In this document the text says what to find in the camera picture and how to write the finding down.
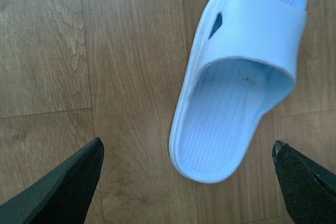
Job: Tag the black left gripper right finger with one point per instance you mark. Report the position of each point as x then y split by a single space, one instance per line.
308 188

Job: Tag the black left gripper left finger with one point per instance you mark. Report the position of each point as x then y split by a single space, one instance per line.
64 194

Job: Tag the light blue slide sandal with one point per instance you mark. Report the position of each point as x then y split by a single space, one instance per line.
243 62

